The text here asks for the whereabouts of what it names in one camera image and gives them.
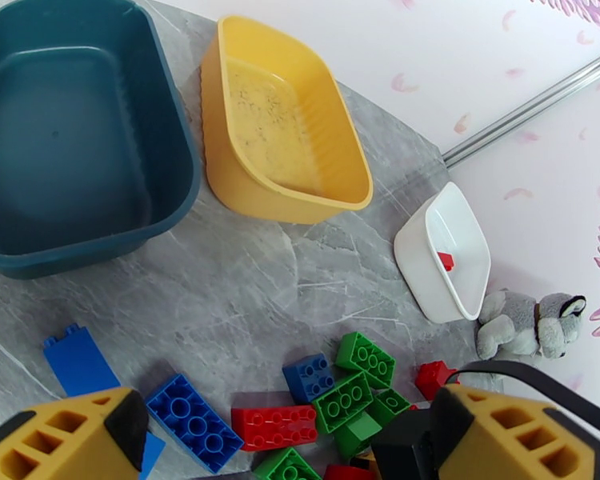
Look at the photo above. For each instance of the long blue lego brick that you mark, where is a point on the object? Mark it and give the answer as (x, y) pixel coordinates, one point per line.
(195, 423)

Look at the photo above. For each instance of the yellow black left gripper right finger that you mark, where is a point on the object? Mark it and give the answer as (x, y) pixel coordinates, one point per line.
(510, 443)

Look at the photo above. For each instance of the aluminium frame post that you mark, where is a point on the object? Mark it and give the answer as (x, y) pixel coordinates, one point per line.
(530, 108)

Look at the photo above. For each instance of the grey husky plush toy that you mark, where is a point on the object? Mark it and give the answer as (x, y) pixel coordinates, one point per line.
(510, 326)

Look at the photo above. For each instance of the tall blue lego brick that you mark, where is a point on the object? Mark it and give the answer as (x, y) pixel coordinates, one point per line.
(80, 363)

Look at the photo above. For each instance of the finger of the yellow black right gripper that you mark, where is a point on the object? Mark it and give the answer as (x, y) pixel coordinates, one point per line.
(405, 453)

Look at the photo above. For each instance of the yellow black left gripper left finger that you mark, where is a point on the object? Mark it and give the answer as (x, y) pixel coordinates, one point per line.
(55, 438)

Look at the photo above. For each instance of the yellow plastic bin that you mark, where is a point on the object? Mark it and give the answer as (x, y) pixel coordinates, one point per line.
(280, 118)

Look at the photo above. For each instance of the white plastic bin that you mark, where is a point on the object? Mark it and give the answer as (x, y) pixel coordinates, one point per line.
(460, 228)

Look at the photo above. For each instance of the dark blue plastic bin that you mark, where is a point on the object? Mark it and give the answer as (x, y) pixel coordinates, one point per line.
(80, 143)

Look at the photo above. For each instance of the green lego brick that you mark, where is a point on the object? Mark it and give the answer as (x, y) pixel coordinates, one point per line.
(285, 468)
(355, 436)
(365, 358)
(390, 406)
(342, 401)

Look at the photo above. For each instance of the long red lego brick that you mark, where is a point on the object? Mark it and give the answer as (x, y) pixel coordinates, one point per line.
(275, 428)

